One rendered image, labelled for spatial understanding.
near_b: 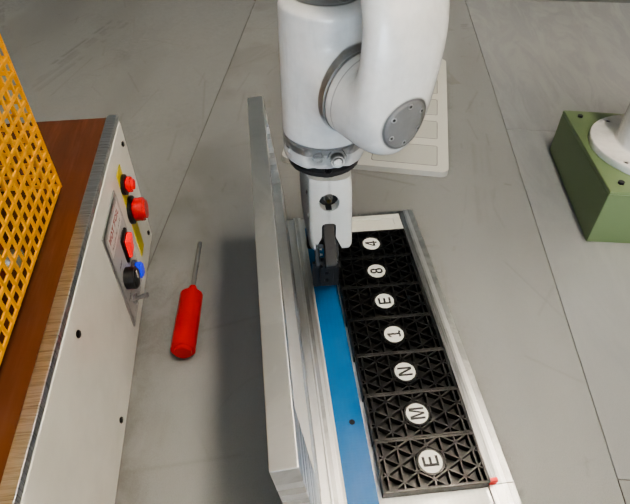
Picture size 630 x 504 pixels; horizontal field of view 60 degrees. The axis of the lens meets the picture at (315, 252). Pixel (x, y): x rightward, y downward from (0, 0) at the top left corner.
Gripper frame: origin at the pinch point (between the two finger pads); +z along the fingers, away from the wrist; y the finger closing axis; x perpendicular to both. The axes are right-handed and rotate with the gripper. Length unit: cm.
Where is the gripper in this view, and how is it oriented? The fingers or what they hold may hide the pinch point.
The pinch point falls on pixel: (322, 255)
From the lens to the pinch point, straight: 68.9
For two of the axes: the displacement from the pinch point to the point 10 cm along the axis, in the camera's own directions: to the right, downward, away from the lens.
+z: 0.0, 7.1, 7.0
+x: -9.9, 0.8, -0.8
